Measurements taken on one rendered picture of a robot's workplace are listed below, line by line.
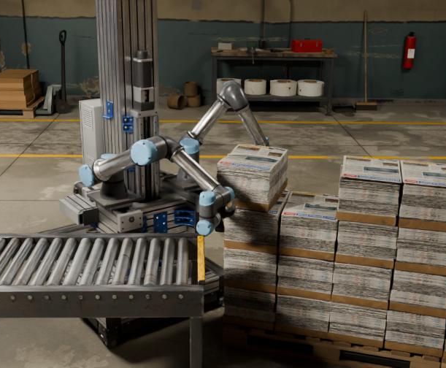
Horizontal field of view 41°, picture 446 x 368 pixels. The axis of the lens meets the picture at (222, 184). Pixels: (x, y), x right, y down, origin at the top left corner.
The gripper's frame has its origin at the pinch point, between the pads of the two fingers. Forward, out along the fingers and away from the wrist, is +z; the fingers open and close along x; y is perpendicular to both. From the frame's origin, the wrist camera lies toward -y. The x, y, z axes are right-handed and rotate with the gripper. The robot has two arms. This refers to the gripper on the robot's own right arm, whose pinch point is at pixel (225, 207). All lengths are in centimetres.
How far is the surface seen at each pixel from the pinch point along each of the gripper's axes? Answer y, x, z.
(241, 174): 16.7, -6.4, 4.0
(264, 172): 19.5, -18.4, 3.6
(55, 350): -85, 86, -32
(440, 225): 2, -104, 9
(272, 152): 21.8, -15.8, 32.1
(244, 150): 21.6, -0.5, 31.3
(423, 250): -13, -98, 9
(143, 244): -6, 26, -45
